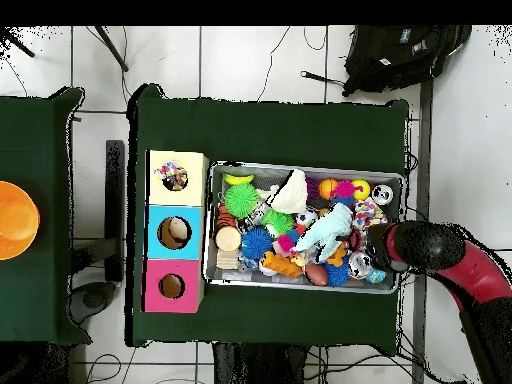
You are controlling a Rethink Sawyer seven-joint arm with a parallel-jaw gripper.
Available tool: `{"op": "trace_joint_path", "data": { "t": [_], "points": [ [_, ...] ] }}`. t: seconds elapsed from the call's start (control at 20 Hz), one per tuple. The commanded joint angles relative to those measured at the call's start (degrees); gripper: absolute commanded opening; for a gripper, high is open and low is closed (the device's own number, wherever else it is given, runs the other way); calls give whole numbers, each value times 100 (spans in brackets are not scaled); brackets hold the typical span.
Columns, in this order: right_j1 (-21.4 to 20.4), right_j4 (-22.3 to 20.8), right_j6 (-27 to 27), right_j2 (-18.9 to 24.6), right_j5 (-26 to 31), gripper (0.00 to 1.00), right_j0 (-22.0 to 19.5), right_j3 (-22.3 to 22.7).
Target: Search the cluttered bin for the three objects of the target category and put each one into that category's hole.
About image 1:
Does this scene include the small orange basketball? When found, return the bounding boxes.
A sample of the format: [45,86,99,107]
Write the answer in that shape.
[318,177,341,201]

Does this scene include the polka-dot cloth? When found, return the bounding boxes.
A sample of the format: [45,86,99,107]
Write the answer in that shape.
[351,199,390,235]

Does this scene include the grey round base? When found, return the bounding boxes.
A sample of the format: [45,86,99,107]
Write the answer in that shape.
[70,281,117,325]

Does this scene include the tan round wooden block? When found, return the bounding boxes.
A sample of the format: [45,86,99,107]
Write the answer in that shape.
[215,225,243,253]

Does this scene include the silver drink can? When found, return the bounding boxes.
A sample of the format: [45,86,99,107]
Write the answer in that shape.
[347,251,374,280]

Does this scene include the green spiky ball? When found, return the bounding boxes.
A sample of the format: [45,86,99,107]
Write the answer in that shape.
[223,183,261,219]

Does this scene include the wooden box with three holes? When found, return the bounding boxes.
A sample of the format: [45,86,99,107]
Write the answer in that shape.
[143,149,211,315]

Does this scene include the black tripod leg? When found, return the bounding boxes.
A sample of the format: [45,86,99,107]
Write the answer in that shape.
[0,27,37,59]
[94,25,129,73]

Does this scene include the black cable with plug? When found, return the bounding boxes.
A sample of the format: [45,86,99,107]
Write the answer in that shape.
[300,70,347,88]

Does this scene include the pink spiky ball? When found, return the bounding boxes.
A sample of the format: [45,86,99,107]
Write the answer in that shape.
[331,180,357,201]

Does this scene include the small soccer ball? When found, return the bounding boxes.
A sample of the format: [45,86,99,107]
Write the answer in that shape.
[296,209,321,229]

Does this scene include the clear mesh bin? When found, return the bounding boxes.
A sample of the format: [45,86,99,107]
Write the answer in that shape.
[202,162,406,296]

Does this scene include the white patterned cloth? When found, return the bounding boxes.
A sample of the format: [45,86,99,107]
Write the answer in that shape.
[155,161,190,192]

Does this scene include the dark green side tablecloth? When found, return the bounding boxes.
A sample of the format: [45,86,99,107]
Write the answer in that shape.
[0,86,91,345]

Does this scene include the black backpack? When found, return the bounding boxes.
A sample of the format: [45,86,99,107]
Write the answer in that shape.
[342,25,473,97]

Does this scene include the cream yellow cloth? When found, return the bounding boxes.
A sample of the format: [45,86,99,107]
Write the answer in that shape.
[270,168,310,215]

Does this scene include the orange plastic bowl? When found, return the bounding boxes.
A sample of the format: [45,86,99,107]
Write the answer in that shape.
[0,181,41,261]

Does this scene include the thin black floor cable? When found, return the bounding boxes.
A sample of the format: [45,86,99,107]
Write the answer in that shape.
[255,25,293,103]

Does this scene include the blue spiky ball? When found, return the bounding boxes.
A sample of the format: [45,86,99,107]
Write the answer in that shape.
[240,227,275,261]

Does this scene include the orange plastic toy brick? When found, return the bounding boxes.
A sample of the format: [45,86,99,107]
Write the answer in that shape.
[262,251,304,279]

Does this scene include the mint green cloth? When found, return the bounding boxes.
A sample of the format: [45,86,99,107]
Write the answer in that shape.
[292,203,355,264]

